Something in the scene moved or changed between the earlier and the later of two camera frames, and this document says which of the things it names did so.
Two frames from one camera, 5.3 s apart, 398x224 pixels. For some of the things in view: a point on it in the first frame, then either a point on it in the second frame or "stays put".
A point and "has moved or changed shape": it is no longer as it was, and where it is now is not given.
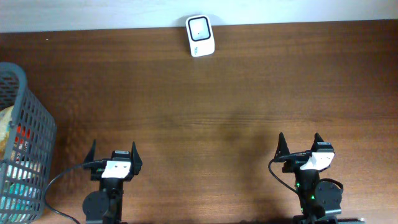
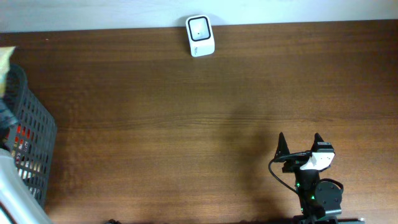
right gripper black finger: x=282 y=149 stays put
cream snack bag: x=5 y=117 has moved or changed shape
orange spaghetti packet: x=23 y=139 stays put
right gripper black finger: x=317 y=138 stays put
